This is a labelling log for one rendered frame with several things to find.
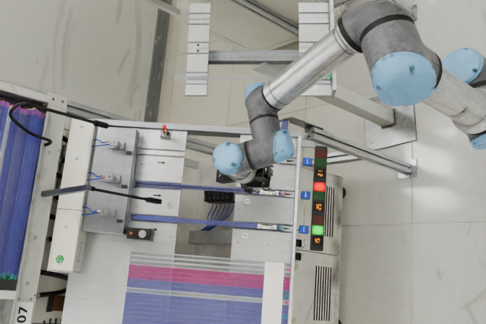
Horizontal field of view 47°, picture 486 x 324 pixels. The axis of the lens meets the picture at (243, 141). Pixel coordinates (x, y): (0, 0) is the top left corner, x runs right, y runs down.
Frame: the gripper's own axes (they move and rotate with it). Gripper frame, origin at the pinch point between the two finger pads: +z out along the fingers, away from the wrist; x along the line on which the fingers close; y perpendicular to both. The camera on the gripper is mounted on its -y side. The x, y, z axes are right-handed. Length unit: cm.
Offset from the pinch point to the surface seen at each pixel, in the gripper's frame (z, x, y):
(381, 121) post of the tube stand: 78, 43, 30
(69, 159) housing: -9, 5, -61
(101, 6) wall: 127, 141, -154
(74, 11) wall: 112, 130, -163
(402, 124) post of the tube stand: 81, 42, 38
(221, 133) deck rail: 10.7, 19.0, -17.0
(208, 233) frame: 45, -11, -32
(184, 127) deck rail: 6.0, 19.8, -28.6
